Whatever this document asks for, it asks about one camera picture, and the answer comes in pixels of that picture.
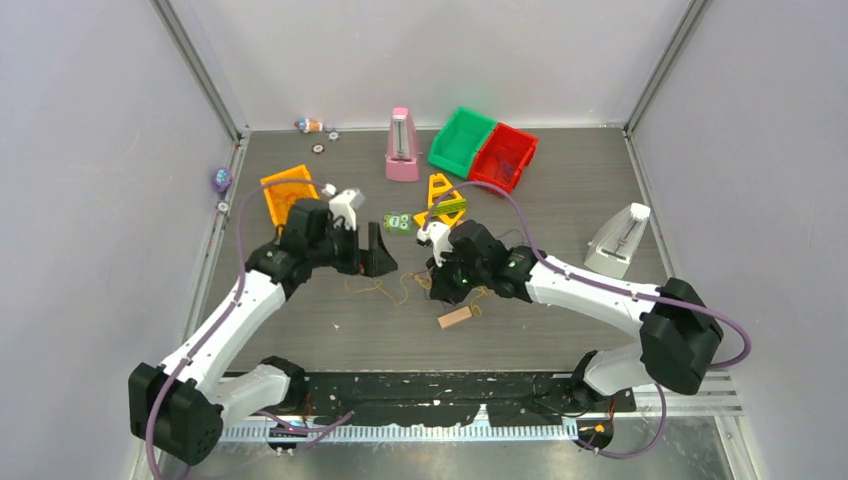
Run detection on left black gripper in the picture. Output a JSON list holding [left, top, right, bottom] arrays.
[[308, 218, 396, 277]]

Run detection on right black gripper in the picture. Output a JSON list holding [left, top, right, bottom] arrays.
[[428, 244, 490, 305]]

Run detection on orange cable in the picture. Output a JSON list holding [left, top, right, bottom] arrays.
[[268, 178, 313, 217]]

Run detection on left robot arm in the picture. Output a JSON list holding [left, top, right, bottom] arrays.
[[128, 189, 397, 466]]

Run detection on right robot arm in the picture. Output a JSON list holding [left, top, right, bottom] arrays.
[[416, 220, 724, 411]]

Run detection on yellow plastic bin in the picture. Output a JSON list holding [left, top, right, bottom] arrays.
[[260, 164, 320, 226]]

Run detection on wooden block near centre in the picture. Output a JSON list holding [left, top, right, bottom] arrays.
[[437, 306, 473, 329]]

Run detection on flat yellow triangle block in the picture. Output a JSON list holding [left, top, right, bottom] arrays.
[[413, 210, 466, 229]]

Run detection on upright yellow triangle block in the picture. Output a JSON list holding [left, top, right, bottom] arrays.
[[428, 173, 467, 216]]

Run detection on green owl toy block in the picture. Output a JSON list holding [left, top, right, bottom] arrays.
[[383, 212, 415, 234]]

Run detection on purple egg toy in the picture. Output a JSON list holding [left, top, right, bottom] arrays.
[[212, 167, 233, 194]]

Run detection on small clown figurine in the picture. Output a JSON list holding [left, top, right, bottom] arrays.
[[293, 117, 325, 134]]

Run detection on red plastic bin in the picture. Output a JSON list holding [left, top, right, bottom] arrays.
[[468, 123, 538, 193]]

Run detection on green plastic bin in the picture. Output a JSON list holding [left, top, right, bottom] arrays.
[[428, 107, 497, 179]]

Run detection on pink metronome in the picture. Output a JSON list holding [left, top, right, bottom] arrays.
[[385, 107, 420, 182]]

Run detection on white metronome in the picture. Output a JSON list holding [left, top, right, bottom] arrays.
[[584, 203, 652, 279]]

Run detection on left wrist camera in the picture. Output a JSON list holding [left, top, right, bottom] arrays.
[[321, 183, 365, 231]]

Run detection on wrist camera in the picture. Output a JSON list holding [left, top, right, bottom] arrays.
[[321, 183, 365, 231], [416, 221, 453, 267]]

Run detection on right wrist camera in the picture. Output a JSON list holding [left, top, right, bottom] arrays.
[[416, 221, 453, 267]]

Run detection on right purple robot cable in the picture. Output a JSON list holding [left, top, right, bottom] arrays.
[[420, 180, 753, 460]]

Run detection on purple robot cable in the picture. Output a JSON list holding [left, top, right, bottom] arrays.
[[420, 180, 753, 460], [144, 178, 356, 480]]

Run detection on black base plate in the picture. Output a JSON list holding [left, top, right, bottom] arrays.
[[266, 371, 636, 427]]

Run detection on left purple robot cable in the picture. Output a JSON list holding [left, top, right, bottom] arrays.
[[144, 178, 356, 480]]

